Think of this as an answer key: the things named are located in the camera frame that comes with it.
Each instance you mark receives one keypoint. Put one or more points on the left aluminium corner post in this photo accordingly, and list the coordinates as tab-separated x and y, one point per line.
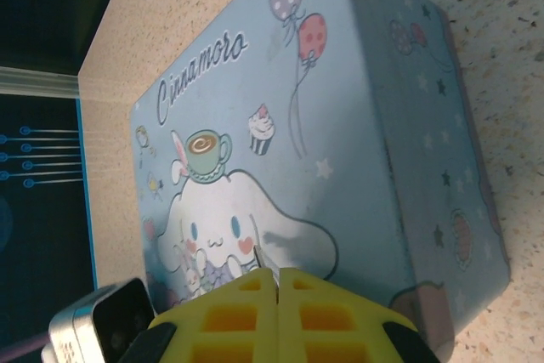
38	82

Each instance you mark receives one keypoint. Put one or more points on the light blue cartoon tin box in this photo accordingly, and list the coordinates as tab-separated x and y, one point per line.
340	125

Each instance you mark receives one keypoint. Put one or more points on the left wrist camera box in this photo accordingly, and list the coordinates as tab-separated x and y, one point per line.
106	316

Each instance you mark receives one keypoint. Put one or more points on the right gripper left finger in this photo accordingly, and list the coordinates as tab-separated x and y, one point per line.
229	324

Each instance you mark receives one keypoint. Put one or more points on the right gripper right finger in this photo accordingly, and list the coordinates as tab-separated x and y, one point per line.
331	324

